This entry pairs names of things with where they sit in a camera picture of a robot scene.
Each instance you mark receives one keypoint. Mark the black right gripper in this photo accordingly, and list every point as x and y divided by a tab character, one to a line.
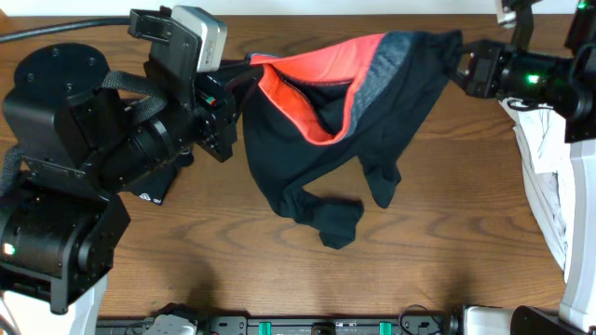
485	60

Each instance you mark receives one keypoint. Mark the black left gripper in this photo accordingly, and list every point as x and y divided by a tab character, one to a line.
211	120

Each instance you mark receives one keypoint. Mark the black pants with red waistband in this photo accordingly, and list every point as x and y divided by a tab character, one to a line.
364	99

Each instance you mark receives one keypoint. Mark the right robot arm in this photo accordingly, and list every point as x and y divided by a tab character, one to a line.
552	102

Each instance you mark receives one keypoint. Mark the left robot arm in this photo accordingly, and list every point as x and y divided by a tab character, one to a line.
86	134

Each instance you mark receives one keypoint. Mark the white crumpled garment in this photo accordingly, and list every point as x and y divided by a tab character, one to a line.
548	176

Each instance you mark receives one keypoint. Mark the folded black garment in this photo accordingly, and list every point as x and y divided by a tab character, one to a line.
155	187

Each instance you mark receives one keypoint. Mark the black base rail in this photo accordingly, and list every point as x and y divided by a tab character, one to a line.
177	319

